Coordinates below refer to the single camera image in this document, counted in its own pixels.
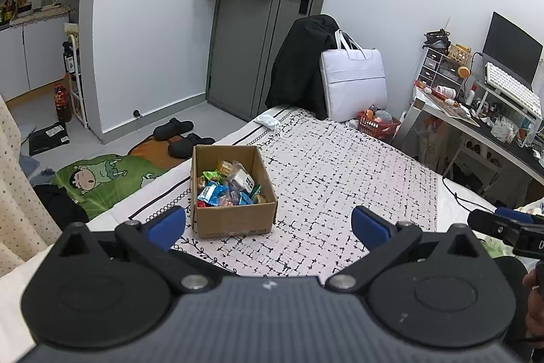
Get white tote bag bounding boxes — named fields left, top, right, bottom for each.
left=320, top=29, right=389, bottom=123

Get green cloth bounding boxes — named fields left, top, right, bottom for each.
left=480, top=237, right=515, bottom=259

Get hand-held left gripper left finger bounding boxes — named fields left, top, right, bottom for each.
left=58, top=205, right=222, bottom=296

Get grey door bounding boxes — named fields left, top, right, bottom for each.
left=205, top=0, right=343, bottom=121

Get pastel plush cloth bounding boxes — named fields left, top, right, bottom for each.
left=514, top=197, right=544, bottom=215

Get white keyboard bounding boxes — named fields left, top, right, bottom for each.
left=484, top=62, right=542, bottom=113

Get green cartoon mat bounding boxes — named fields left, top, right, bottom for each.
left=53, top=152, right=171, bottom=221

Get black bottle white label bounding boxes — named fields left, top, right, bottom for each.
left=63, top=42, right=78, bottom=75

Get black strap bundle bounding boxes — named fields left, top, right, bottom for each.
left=423, top=29, right=451, bottom=49

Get black coat on chair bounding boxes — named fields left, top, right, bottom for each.
left=265, top=14, right=341, bottom=120

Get white wire rack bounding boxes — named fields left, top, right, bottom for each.
left=64, top=23, right=90, bottom=130

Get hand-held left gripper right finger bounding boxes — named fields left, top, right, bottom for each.
left=325, top=205, right=483, bottom=296

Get person's right hand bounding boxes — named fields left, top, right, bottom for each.
left=524, top=268, right=544, bottom=336

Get beige printed bag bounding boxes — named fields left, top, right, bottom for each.
left=419, top=120, right=445, bottom=166

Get black cloth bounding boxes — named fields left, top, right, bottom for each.
left=33, top=184, right=90, bottom=232

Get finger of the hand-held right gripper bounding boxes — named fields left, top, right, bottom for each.
left=495, top=207, right=544, bottom=224
left=467, top=209, right=532, bottom=247

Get deep purple snack packet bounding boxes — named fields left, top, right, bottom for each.
left=223, top=182, right=245, bottom=206

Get blue snack packet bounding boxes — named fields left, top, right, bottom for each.
left=198, top=183, right=229, bottom=207

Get white bed sheet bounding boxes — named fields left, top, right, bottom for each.
left=0, top=105, right=502, bottom=363

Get black monitor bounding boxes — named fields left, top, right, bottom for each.
left=482, top=11, right=544, bottom=85

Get white desk riser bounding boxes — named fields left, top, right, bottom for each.
left=474, top=80, right=542, bottom=134

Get clear jar white contents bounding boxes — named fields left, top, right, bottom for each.
left=491, top=116, right=517, bottom=143

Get black flat package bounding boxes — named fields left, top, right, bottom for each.
left=28, top=122, right=71, bottom=156

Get cream dotted cloth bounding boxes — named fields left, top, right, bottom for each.
left=0, top=93, right=64, bottom=276

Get grey floor cloth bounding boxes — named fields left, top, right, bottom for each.
left=17, top=125, right=41, bottom=177

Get cardboard box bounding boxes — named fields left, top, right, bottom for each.
left=190, top=145, right=279, bottom=240

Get white face mask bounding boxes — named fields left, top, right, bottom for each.
left=254, top=112, right=294, bottom=140

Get white desk black top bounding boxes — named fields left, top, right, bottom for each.
left=410, top=86, right=544, bottom=181

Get dark soda bottle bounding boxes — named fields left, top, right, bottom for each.
left=53, top=84, right=73, bottom=123

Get white grid-print blanket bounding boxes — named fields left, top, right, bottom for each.
left=115, top=108, right=438, bottom=279

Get white kitchen cabinet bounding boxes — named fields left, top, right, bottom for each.
left=0, top=6, right=77, bottom=100

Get grey drawer organizer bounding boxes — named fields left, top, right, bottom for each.
left=419, top=46, right=462, bottom=87

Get woven basket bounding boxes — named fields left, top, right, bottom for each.
left=448, top=44, right=472, bottom=64

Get black cable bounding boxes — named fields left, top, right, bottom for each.
left=442, top=176, right=481, bottom=211

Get red plastic basket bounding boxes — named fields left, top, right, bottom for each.
left=357, top=110, right=402, bottom=142

